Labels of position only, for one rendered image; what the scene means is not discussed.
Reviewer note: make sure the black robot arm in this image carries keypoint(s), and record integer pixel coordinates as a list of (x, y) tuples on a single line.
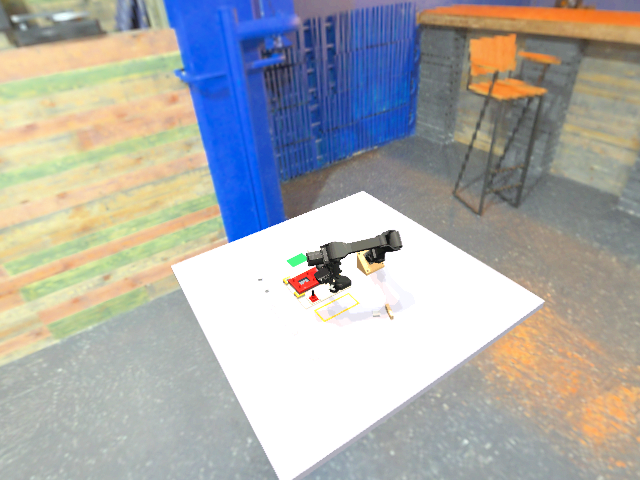
[(332, 253)]

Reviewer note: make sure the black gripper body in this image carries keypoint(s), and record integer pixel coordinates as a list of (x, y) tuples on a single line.
[(341, 282)]

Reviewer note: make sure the white flat bar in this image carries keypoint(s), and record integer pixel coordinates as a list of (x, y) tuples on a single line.
[(282, 318)]

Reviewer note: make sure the green flat square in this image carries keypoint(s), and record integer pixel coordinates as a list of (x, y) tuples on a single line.
[(294, 261)]

